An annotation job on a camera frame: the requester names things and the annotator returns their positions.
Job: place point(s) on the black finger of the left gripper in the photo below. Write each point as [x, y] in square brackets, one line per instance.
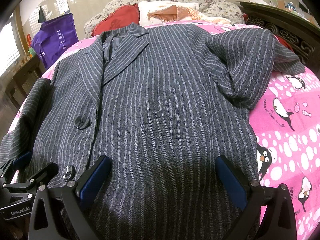
[9, 169]
[43, 176]

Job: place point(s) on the purple tote bag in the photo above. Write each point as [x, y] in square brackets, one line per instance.
[54, 38]

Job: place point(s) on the dark carved wooden headboard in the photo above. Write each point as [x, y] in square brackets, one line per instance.
[300, 34]

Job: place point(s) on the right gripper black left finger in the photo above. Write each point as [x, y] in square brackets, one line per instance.
[76, 198]

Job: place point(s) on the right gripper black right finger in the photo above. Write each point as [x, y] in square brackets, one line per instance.
[249, 196]

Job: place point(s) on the red cushion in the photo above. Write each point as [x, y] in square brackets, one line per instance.
[123, 16]

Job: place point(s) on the floral quilt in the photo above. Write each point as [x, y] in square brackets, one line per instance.
[218, 8]

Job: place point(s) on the grey pinstriped suit jacket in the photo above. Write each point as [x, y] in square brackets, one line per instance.
[160, 119]

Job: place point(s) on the white wall calendar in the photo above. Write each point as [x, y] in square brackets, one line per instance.
[62, 6]

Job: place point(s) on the orange fringed towel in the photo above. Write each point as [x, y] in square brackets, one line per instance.
[174, 13]

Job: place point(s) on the dark wooden side table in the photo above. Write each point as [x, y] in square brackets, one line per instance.
[32, 66]

